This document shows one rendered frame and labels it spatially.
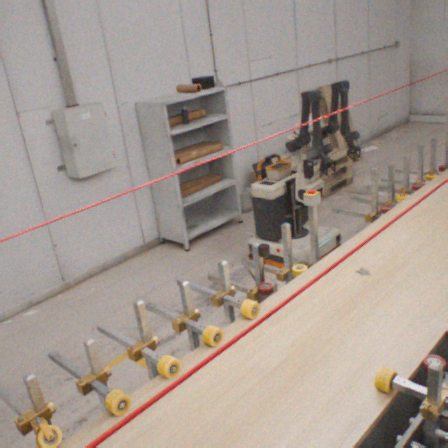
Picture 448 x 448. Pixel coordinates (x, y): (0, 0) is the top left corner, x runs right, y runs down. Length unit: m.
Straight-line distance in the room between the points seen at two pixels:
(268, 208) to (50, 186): 1.97
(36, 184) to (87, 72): 1.13
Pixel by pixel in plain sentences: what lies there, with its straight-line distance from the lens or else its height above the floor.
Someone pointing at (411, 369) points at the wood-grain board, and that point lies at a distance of 2.03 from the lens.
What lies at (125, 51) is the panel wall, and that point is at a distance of 5.18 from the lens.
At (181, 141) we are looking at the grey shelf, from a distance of 5.60.
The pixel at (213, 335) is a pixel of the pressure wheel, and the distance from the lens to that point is 2.14.
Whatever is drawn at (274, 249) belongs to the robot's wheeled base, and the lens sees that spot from 4.51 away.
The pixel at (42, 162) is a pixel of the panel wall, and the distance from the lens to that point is 4.70.
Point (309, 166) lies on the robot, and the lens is 4.20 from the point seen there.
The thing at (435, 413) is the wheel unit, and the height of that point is 0.96.
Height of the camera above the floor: 2.16
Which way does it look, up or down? 22 degrees down
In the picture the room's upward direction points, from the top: 8 degrees counter-clockwise
